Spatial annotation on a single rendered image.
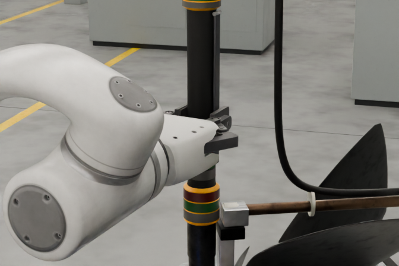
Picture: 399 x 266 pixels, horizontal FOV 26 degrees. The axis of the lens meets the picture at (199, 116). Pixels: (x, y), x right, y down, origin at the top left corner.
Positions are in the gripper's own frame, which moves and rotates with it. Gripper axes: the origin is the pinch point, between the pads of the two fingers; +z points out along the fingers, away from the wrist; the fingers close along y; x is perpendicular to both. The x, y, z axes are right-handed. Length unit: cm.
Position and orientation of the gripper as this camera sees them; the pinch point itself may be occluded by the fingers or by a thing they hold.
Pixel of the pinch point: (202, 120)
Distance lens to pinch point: 100.1
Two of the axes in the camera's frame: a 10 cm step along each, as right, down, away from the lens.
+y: 9.0, 1.2, -4.3
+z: 4.4, -2.6, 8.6
